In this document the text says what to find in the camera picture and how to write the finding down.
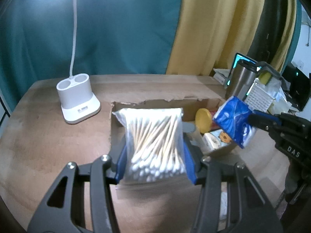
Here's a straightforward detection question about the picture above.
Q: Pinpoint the cartoon bear box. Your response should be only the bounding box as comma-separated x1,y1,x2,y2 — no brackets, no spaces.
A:
202,129,233,152

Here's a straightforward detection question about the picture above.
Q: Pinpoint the teal curtain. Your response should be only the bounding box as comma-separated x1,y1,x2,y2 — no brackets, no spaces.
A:
1,0,182,110

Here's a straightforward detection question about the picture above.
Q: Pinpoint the cotton swab bag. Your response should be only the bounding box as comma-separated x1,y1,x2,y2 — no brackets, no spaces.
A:
113,108,186,183

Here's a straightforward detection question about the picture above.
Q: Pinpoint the red tin can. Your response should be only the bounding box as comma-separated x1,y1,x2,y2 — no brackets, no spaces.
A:
195,108,219,134

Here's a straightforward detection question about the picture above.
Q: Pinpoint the blue tissue pack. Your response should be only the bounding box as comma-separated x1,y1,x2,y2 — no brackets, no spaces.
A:
212,96,257,149

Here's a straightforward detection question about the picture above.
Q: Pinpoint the steel travel mug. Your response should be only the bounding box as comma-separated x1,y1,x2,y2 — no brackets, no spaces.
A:
225,59,257,100

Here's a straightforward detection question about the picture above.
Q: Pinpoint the white desk lamp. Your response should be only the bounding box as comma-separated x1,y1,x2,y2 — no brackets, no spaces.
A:
56,0,101,125

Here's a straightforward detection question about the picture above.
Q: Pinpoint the white perforated basket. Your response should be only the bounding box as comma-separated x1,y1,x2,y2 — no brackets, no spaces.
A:
244,79,274,112

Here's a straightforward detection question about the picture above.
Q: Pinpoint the grey cloth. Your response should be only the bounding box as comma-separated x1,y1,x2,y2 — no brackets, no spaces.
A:
256,61,290,90

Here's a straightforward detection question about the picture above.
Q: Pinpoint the cardboard box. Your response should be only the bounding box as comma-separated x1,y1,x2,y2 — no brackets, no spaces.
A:
110,97,239,199

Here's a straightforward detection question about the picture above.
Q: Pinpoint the yellow curtain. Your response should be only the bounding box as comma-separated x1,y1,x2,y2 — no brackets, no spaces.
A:
166,0,265,75

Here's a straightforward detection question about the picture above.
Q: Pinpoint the yellow green sponge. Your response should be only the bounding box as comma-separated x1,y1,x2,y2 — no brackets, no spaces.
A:
258,71,272,85

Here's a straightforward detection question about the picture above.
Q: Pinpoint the clear plastic bag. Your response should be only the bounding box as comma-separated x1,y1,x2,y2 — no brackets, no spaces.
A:
266,77,292,115

